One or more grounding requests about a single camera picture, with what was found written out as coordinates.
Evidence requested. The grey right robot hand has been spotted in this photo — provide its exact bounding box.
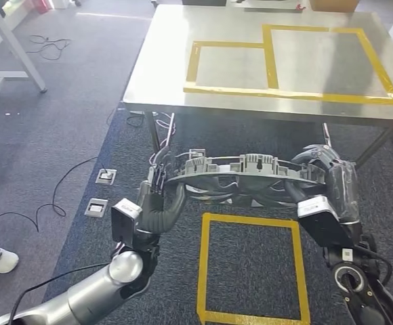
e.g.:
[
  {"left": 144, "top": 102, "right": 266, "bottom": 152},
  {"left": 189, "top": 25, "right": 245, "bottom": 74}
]
[{"left": 284, "top": 144, "right": 360, "bottom": 224}]

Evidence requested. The grey wheel hubcap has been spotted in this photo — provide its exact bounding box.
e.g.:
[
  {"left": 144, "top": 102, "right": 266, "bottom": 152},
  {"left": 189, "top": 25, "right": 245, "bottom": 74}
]
[{"left": 165, "top": 148, "right": 326, "bottom": 207}]

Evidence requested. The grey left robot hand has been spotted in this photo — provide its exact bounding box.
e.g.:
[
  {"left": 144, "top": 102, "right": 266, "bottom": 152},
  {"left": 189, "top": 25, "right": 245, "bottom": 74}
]
[{"left": 137, "top": 146, "right": 187, "bottom": 234}]

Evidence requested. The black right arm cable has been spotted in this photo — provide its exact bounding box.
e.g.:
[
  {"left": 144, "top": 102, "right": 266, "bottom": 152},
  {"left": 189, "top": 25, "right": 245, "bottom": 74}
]
[{"left": 352, "top": 245, "right": 393, "bottom": 288}]

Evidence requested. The floor socket box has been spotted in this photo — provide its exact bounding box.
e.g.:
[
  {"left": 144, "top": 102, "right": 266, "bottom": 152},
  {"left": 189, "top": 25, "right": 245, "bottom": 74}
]
[
  {"left": 85, "top": 198, "right": 109, "bottom": 219},
  {"left": 95, "top": 169, "right": 118, "bottom": 186}
]

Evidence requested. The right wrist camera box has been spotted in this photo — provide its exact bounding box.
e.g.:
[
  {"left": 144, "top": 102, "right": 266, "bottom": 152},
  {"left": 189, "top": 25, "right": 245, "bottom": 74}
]
[{"left": 297, "top": 196, "right": 353, "bottom": 248}]

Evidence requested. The brown cardboard box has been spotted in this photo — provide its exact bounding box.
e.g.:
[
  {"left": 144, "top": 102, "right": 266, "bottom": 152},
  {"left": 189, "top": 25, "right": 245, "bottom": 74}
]
[{"left": 309, "top": 0, "right": 360, "bottom": 13}]

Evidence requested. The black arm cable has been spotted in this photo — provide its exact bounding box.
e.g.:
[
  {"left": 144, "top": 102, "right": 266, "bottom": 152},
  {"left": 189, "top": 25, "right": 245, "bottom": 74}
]
[
  {"left": 8, "top": 262, "right": 110, "bottom": 325},
  {"left": 352, "top": 245, "right": 393, "bottom": 288}
]

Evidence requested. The white floor cable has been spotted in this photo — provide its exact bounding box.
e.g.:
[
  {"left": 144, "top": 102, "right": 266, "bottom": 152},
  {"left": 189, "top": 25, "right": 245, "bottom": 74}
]
[{"left": 148, "top": 112, "right": 177, "bottom": 165}]

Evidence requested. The steel workbench table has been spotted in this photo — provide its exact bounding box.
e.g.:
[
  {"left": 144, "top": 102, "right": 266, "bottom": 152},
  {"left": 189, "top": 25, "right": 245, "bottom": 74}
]
[{"left": 122, "top": 4, "right": 393, "bottom": 169}]

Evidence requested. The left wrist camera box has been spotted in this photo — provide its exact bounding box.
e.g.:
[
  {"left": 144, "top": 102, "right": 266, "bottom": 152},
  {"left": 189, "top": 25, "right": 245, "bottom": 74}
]
[{"left": 110, "top": 198, "right": 143, "bottom": 248}]

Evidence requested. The black floor cable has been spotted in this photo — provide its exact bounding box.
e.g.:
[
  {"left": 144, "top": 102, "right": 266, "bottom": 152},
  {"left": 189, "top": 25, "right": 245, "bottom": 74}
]
[
  {"left": 27, "top": 35, "right": 72, "bottom": 62},
  {"left": 0, "top": 156, "right": 109, "bottom": 233}
]

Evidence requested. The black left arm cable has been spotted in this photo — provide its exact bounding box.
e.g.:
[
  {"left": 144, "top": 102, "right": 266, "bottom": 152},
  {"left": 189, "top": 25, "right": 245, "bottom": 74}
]
[{"left": 8, "top": 262, "right": 110, "bottom": 325}]

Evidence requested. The white frame table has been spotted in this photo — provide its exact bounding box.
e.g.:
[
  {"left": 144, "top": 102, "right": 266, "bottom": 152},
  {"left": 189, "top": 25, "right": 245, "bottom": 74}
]
[{"left": 0, "top": 0, "right": 47, "bottom": 187}]

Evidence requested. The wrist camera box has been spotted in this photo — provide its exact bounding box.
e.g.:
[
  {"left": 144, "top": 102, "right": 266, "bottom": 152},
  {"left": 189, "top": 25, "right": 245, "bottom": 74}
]
[
  {"left": 110, "top": 198, "right": 143, "bottom": 248},
  {"left": 297, "top": 196, "right": 353, "bottom": 248}
]

